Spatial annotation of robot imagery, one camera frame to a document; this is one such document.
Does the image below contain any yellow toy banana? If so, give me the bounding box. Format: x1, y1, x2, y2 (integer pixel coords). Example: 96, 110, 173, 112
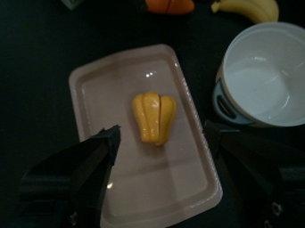
210, 0, 279, 25

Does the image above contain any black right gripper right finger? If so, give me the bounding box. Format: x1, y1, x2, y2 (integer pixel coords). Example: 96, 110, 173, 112
202, 119, 305, 228

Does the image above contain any yellow toy bell pepper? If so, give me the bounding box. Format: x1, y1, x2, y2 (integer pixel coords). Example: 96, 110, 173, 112
131, 91, 177, 147

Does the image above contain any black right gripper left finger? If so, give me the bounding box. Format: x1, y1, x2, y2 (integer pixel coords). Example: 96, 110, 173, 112
10, 124, 121, 228

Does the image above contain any pink rectangular plastic tray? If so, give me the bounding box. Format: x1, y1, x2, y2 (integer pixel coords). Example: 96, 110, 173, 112
68, 44, 223, 228

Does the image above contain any orange toy carrot green top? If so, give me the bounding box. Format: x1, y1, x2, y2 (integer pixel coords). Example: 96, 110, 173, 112
143, 0, 196, 16

